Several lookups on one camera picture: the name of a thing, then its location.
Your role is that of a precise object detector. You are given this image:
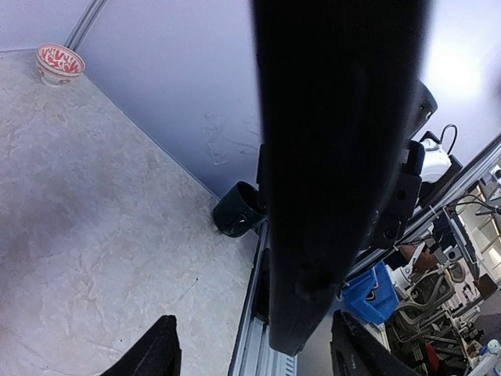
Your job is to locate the right aluminium frame post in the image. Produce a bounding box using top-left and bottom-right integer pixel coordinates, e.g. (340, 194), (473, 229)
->
(64, 0), (108, 51)

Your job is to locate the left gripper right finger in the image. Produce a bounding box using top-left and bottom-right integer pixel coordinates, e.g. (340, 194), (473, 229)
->
(330, 310), (417, 376)

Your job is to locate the front aluminium rail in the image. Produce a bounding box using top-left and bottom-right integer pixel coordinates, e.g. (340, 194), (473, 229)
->
(228, 221), (297, 376)

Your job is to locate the red white patterned bowl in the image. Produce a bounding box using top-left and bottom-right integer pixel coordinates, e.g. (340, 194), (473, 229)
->
(35, 44), (86, 88)

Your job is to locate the black phone case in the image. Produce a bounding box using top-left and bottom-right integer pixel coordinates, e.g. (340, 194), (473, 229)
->
(252, 1), (430, 356)

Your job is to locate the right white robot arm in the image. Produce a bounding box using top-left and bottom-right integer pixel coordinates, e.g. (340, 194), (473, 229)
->
(365, 80), (453, 249)

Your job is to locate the dark green mug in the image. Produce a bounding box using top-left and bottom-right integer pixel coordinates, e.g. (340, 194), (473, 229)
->
(212, 181), (266, 237)

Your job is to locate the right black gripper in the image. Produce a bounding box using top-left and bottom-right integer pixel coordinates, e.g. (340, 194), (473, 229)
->
(370, 141), (425, 248)

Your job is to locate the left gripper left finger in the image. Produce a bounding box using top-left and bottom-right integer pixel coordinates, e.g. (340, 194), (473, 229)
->
(102, 315), (182, 376)

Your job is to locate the blue plastic bin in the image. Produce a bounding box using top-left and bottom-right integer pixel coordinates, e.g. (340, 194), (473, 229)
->
(342, 262), (399, 325)

